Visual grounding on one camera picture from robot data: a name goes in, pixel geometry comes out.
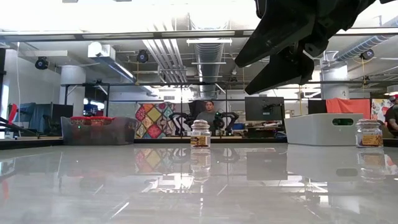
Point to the white round column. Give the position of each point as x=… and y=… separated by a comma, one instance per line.
x=73, y=77
x=334, y=88

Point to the black aluminium table frame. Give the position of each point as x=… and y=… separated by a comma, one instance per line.
x=248, y=141

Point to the floral patterned cloth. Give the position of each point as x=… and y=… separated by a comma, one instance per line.
x=377, y=109

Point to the black overhead frame bar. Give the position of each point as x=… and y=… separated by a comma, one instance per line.
x=155, y=35

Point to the white plastic bin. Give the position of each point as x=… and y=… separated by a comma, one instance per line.
x=311, y=132

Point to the white ceiling unit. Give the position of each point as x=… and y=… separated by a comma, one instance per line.
x=102, y=51

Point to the colourful patchwork quilt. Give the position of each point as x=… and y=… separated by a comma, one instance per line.
x=154, y=119

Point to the orange cloth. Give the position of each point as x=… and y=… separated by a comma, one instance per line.
x=348, y=105

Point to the silver ventilation duct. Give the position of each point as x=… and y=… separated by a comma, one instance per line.
x=209, y=62

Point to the striped ceiling duct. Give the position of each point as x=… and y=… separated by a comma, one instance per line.
x=363, y=45

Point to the dark grey plastic bin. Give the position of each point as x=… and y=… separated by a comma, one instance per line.
x=99, y=135

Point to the glass spice jar cork lid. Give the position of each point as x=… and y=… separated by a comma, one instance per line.
x=200, y=137
x=370, y=135

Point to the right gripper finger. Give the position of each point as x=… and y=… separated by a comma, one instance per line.
x=286, y=73
x=280, y=37

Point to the black background robot arm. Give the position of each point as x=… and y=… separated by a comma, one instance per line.
x=178, y=121
x=230, y=119

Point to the black computer monitor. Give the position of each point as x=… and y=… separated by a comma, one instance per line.
x=264, y=109

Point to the person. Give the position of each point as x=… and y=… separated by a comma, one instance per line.
x=392, y=118
x=209, y=107

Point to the black flat panel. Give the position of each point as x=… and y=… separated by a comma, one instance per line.
x=316, y=107

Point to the black ceiling camera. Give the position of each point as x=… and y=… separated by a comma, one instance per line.
x=142, y=56
x=42, y=63
x=367, y=54

